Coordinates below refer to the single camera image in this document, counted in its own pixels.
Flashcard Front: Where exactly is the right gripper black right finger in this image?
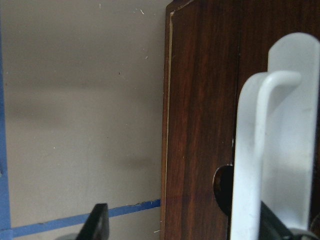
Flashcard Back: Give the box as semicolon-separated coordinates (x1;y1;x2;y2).
258;201;320;240

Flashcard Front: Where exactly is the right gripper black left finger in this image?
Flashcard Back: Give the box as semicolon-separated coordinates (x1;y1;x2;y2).
56;203;111;240

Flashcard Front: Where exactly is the wooden drawer with white handle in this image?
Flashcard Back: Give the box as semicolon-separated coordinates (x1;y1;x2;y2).
229;32;320;240

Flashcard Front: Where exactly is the dark wooden drawer cabinet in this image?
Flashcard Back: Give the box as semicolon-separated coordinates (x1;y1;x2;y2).
160;0;320;240

